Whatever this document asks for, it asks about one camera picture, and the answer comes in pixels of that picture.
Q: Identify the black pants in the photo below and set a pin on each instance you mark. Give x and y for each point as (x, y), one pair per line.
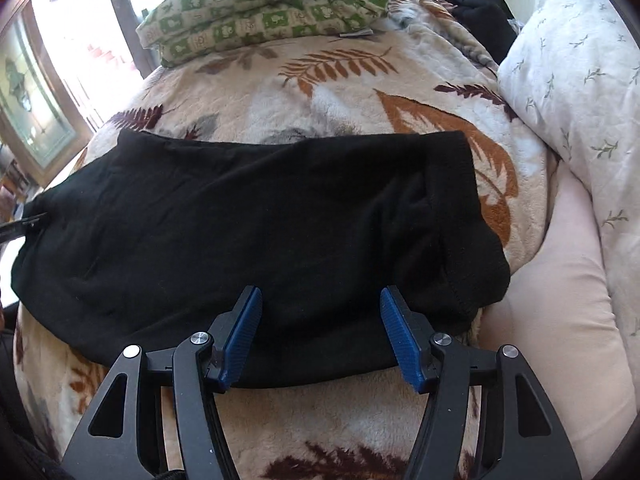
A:
(250, 220)

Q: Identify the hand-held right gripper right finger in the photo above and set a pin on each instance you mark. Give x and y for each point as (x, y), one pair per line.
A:
(400, 335)

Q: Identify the green checked folded quilt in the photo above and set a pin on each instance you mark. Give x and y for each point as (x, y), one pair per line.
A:
(260, 15)

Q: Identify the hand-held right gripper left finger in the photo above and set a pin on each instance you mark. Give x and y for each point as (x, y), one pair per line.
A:
(242, 340)

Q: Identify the white floral duvet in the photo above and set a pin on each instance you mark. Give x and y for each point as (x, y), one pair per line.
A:
(575, 85)

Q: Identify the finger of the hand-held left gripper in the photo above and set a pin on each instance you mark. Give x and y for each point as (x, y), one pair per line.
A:
(20, 228)

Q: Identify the pale pink bed sheet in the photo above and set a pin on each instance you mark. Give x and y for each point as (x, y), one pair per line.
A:
(560, 335)

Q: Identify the leaf print fleece blanket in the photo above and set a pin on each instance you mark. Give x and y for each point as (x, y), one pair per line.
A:
(325, 100)

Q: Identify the stained glass door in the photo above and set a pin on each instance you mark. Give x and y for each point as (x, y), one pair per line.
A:
(30, 105)

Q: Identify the dark clothing pile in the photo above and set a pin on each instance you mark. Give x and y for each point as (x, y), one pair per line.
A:
(480, 15)

